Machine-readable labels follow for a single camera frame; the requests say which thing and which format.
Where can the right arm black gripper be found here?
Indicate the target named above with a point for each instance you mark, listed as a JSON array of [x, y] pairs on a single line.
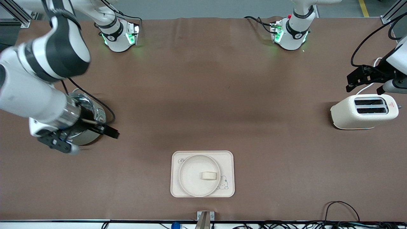
[[85, 116]]

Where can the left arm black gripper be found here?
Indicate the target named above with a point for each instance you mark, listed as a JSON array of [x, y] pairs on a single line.
[[380, 72]]

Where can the round cream plate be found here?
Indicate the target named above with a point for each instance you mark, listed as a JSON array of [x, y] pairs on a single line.
[[194, 178]]

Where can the small white steamed bun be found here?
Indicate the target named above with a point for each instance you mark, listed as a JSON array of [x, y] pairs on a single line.
[[208, 176]]

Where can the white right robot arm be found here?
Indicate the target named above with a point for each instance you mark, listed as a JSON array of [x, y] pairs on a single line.
[[19, 95]]

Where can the cream tray with rabbit print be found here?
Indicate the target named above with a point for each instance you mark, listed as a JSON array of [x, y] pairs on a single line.
[[227, 159]]

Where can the stainless steel pot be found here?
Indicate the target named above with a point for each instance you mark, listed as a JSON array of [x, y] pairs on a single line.
[[90, 139]]

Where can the white two-slot toaster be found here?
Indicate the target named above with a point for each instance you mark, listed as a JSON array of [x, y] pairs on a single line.
[[346, 114]]

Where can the glass pot lid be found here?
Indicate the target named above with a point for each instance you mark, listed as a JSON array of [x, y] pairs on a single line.
[[86, 101]]

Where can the small blue round object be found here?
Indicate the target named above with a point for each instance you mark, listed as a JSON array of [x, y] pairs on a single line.
[[175, 225]]

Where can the brown table cover mat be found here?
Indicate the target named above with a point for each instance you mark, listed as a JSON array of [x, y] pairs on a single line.
[[222, 95]]

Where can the aluminium frame profile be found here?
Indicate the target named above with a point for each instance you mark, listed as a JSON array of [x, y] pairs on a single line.
[[16, 16], [392, 12]]

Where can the metal bracket with strut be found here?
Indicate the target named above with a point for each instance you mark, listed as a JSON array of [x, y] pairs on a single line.
[[205, 219]]

